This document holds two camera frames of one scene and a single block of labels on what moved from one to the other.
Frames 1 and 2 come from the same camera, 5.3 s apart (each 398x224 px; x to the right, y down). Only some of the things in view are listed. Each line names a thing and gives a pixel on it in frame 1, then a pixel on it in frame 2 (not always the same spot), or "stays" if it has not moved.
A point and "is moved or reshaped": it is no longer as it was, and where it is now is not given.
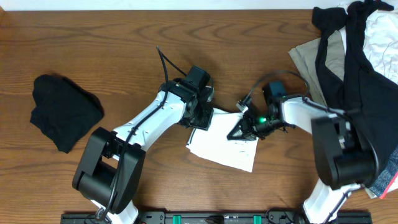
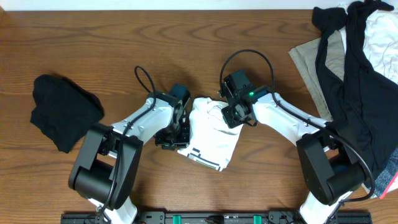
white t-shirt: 213,143 is moved or reshaped
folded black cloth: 64,109 stays
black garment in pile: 369,95 stays
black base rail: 215,217 stays
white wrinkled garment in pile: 380,37 stays
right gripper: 249,134 -> 231,122
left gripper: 200,117 -> 173,140
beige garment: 305,55 stays
